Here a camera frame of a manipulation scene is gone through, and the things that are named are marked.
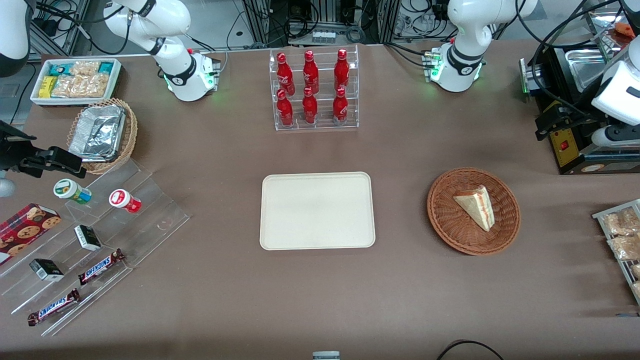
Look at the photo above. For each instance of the clear acrylic bottle rack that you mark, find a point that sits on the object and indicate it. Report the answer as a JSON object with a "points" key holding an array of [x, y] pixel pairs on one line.
{"points": [[322, 125]]}

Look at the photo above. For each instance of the round brown wicker basket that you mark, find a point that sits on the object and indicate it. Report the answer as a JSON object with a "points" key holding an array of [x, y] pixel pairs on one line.
{"points": [[450, 220]]}

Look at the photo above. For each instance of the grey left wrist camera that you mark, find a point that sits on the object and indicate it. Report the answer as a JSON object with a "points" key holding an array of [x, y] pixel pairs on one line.
{"points": [[612, 136]]}

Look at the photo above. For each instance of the small black box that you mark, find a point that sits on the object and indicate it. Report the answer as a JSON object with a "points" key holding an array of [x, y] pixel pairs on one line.
{"points": [[87, 238], [46, 270]]}

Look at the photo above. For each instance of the red cookie box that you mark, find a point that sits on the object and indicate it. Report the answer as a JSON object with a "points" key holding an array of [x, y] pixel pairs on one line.
{"points": [[25, 232]]}

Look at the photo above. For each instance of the teal snack packet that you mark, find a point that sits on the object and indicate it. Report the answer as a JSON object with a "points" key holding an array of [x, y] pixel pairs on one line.
{"points": [[59, 69]]}

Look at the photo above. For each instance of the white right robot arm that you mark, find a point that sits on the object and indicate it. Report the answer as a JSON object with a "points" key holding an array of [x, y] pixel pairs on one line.
{"points": [[172, 25]]}

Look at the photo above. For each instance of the small grey device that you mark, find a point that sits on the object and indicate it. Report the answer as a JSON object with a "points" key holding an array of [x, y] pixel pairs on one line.
{"points": [[326, 356]]}

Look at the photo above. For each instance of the clear bag of biscuits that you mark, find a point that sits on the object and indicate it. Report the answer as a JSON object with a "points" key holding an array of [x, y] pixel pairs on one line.
{"points": [[82, 85]]}

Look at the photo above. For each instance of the Snickers chocolate bar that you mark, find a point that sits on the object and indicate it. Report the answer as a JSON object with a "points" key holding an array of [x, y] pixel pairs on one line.
{"points": [[100, 267], [52, 307]]}

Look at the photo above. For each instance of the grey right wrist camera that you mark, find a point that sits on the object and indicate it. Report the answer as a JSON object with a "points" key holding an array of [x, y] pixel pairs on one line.
{"points": [[6, 187]]}

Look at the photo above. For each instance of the tray of packaged snacks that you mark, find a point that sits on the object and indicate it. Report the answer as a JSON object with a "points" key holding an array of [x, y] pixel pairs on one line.
{"points": [[600, 216]]}

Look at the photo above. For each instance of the wicker basket with foil trays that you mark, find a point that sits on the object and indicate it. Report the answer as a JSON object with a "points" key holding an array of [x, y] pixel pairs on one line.
{"points": [[131, 135]]}

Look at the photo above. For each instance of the yellow snack packet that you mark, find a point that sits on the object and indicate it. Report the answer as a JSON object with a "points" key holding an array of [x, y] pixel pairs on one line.
{"points": [[47, 86]]}

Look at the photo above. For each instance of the green lid snack cup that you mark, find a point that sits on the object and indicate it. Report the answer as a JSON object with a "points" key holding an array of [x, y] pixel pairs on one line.
{"points": [[70, 190]]}

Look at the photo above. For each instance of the clear acrylic stepped display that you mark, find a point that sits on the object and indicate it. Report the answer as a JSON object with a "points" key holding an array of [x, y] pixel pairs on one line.
{"points": [[150, 220]]}

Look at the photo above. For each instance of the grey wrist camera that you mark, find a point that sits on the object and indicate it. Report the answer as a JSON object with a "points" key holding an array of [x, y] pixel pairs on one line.
{"points": [[612, 136], [6, 187]]}

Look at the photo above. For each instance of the white power strip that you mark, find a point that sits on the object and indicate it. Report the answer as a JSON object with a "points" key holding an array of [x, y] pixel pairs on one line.
{"points": [[323, 36]]}

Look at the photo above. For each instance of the red lid snack cup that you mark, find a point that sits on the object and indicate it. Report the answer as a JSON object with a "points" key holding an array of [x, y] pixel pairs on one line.
{"points": [[124, 200]]}

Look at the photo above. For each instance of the red cola bottle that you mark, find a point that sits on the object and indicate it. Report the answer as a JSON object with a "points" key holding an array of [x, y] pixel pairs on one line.
{"points": [[285, 75], [310, 72], [309, 107], [285, 110], [340, 106], [341, 70]]}

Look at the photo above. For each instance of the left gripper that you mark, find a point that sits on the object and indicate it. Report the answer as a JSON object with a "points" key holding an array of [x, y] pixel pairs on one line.
{"points": [[581, 111]]}

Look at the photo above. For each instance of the cream plastic tray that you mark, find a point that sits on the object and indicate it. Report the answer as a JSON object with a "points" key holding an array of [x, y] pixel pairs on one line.
{"points": [[317, 210]]}

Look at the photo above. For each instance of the clear bag of pastries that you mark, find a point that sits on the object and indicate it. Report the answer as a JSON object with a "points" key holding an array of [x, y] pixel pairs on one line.
{"points": [[625, 247], [622, 222]]}

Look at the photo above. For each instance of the orange sausage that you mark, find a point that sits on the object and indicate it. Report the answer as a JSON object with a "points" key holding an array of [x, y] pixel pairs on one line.
{"points": [[625, 29]]}

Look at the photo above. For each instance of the triangular sandwich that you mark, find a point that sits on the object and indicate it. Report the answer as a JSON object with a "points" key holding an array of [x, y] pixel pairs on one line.
{"points": [[477, 205]]}

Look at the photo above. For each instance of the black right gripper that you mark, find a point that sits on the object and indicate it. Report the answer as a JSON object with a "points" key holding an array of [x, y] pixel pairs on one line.
{"points": [[11, 149]]}

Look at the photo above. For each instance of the white plastic snack bin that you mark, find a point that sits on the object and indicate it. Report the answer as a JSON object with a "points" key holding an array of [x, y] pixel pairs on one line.
{"points": [[37, 97]]}

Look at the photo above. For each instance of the aluminium foil tray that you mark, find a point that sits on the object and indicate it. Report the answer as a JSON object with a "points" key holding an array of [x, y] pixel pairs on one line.
{"points": [[97, 132]]}

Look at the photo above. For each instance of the steel warmer pan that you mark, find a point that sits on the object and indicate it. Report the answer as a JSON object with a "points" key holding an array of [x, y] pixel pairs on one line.
{"points": [[582, 67]]}

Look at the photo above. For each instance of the black food warmer appliance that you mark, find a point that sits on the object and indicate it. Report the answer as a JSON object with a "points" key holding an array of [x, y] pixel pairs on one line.
{"points": [[570, 150]]}

